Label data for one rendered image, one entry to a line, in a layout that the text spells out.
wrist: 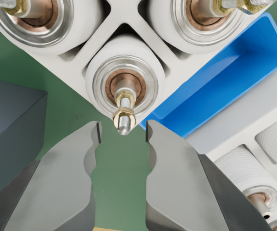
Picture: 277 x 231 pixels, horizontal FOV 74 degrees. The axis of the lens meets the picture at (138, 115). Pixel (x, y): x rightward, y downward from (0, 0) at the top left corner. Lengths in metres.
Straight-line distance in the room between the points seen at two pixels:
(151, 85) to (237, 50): 0.34
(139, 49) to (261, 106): 0.27
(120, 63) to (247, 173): 0.28
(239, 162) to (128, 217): 0.54
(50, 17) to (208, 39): 0.16
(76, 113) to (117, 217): 0.46
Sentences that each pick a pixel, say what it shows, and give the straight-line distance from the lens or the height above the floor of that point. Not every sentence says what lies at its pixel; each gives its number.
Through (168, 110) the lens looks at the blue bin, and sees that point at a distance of 0.51.
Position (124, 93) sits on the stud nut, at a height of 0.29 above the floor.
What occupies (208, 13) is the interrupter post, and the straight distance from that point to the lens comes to 0.20.
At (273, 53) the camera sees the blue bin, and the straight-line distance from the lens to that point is 0.47.
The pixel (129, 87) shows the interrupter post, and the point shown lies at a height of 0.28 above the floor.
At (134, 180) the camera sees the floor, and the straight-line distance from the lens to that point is 0.67.
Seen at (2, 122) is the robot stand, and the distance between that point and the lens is 0.40.
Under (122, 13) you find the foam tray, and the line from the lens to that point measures 0.28.
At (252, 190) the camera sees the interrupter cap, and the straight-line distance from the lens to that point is 0.38.
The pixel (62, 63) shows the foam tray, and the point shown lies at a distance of 0.30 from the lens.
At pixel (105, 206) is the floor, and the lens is 0.77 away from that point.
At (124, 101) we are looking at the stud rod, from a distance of 0.17.
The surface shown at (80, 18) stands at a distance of 0.21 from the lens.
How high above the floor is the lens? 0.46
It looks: 62 degrees down
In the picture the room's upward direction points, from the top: 174 degrees clockwise
